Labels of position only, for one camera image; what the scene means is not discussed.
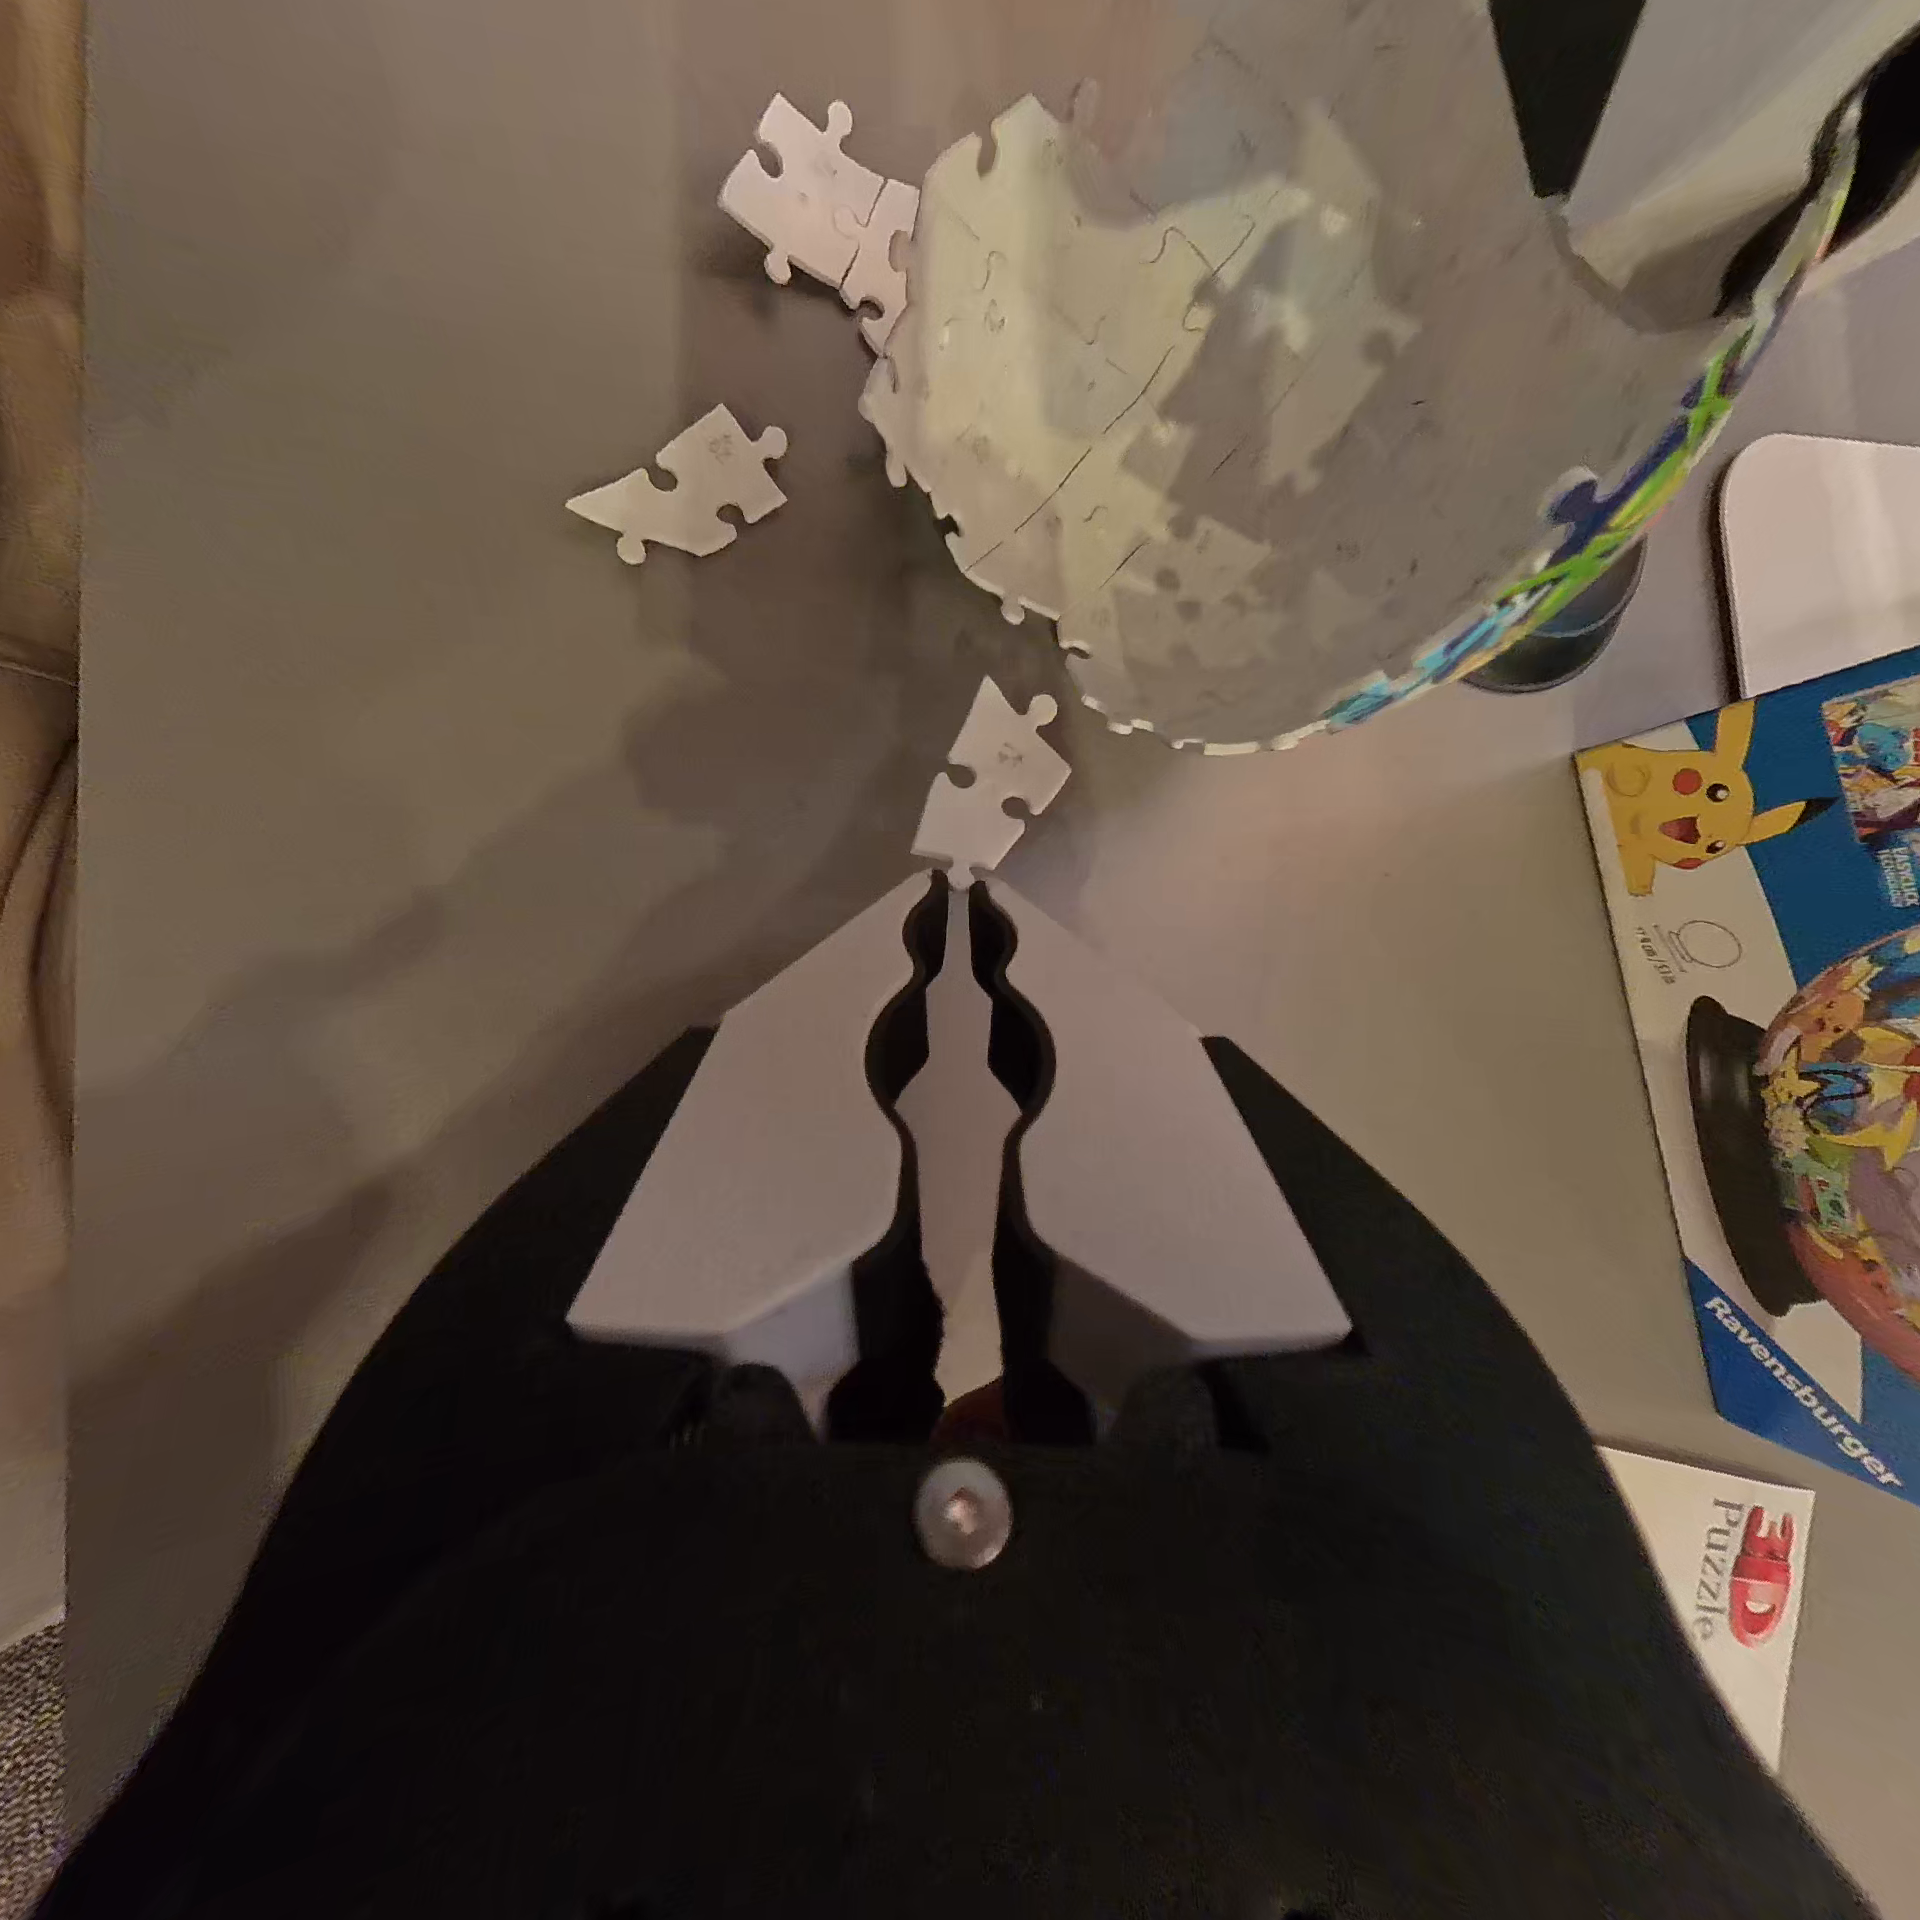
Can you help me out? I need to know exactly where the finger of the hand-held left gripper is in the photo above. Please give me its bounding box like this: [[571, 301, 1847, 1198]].
[[1552, 0, 1920, 327]]

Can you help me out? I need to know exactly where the white puzzle piece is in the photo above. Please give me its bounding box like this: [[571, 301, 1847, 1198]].
[[910, 674, 1078, 889], [840, 177, 929, 359], [719, 94, 890, 291], [564, 402, 791, 568]]

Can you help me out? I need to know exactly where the white rounded board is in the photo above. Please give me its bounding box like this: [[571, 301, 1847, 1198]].
[[1718, 434, 1920, 702]]

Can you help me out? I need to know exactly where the black round ball stand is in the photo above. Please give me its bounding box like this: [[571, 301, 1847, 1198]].
[[1463, 547, 1654, 695]]

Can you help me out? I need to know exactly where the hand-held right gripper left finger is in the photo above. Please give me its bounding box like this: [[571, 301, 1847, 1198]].
[[568, 874, 951, 1431]]

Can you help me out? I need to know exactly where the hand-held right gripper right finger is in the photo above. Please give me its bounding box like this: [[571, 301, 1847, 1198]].
[[972, 882, 1356, 1366]]

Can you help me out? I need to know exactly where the colourful puzzle ball shell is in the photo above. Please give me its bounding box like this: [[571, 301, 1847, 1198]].
[[857, 0, 1920, 757]]

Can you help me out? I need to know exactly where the blue puzzle box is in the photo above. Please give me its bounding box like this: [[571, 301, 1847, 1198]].
[[1572, 645, 1920, 1506]]

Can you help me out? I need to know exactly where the white puzzle leaflet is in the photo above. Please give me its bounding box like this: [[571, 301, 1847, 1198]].
[[1593, 1446, 1818, 1777]]

